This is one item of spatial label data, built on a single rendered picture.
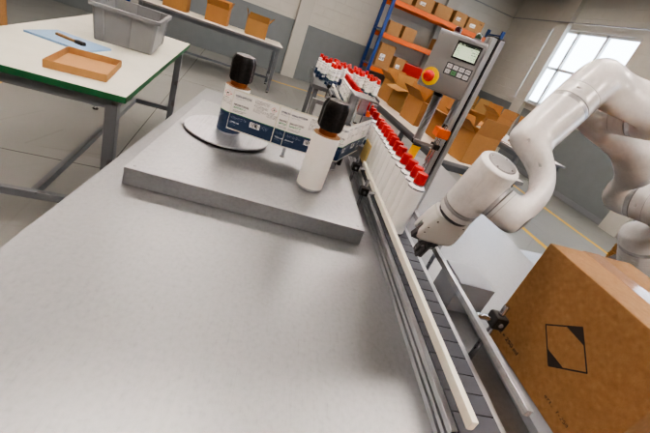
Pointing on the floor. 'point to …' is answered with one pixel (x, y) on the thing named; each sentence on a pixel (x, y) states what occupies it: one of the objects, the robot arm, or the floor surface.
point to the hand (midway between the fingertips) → (421, 247)
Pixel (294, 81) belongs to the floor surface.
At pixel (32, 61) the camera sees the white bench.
